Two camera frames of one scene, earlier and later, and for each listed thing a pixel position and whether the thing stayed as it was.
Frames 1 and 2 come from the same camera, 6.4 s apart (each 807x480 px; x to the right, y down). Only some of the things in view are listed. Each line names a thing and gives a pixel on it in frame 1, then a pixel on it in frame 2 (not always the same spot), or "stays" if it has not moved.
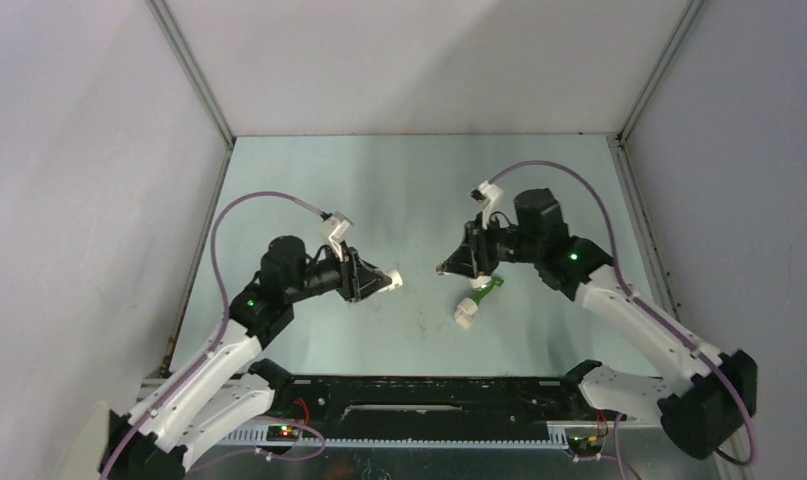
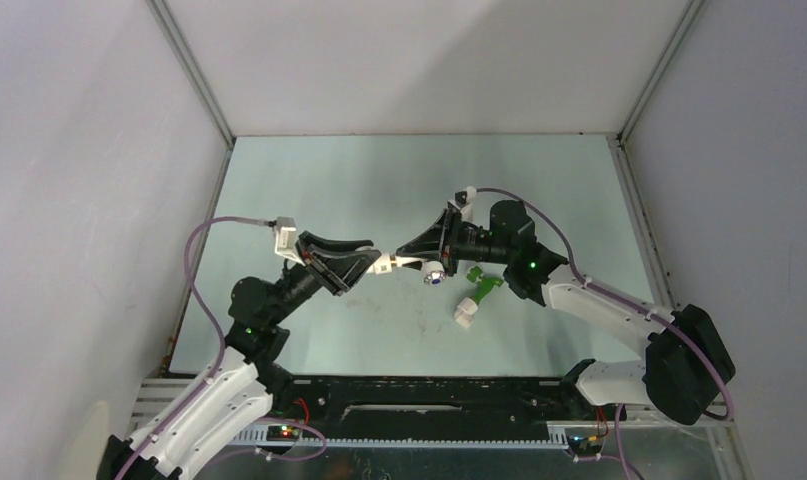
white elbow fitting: x=396 y=281 -> x=382 y=265
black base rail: x=429 y=400 stays
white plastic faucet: x=479 y=282 -> x=434 y=272
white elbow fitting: x=463 y=312 stays
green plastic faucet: x=481 y=293 stays
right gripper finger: x=475 y=254 -> x=429 y=242
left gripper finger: x=370 y=277 -> x=333 y=245
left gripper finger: x=369 y=285 -> x=347 y=268
